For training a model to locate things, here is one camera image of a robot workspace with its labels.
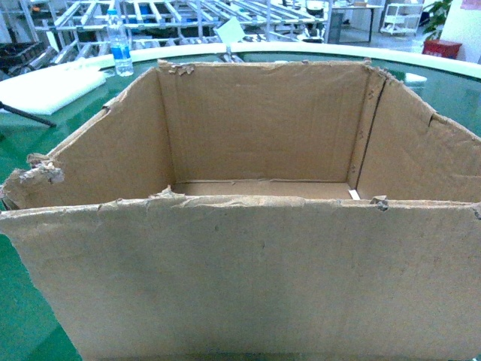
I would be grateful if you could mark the large cardboard box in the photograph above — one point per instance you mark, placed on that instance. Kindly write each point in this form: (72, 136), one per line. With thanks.
(312, 208)

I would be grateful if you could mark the white conveyor rim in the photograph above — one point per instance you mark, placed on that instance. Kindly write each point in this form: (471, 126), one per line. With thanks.
(439, 63)

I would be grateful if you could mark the black rod on conveyor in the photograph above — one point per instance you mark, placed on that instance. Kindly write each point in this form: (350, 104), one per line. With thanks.
(27, 115)

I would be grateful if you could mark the clear plastic water bottle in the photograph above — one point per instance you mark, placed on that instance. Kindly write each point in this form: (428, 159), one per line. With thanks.
(119, 44)

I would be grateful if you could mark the white foam sheet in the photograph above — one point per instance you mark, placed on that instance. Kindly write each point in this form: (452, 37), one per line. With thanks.
(45, 91)

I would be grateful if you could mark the red plastic bin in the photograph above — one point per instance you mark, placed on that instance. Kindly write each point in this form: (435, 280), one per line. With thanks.
(441, 48)

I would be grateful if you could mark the green potted plant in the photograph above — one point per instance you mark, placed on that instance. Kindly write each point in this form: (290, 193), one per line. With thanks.
(438, 12)

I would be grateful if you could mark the aluminium flow rack shelving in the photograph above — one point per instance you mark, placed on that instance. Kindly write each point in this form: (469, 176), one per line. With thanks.
(36, 34)

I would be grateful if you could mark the white wire cart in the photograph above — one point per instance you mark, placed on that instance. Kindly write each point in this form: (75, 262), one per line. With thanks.
(401, 19)

